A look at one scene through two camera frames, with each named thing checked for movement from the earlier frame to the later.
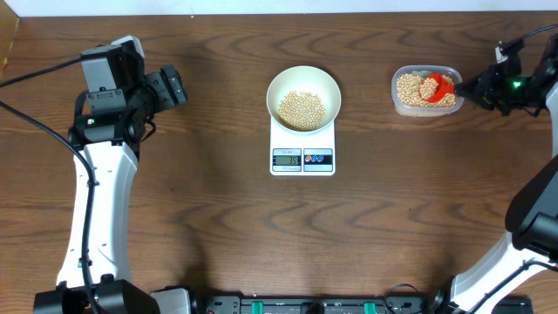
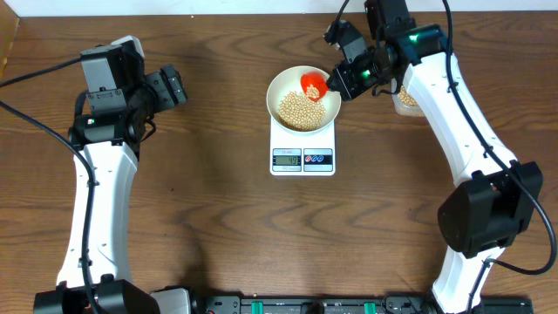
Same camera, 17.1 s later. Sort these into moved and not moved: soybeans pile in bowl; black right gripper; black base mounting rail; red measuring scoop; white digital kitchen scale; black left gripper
Moved: black right gripper; red measuring scoop
Not moved: soybeans pile in bowl; black base mounting rail; black left gripper; white digital kitchen scale
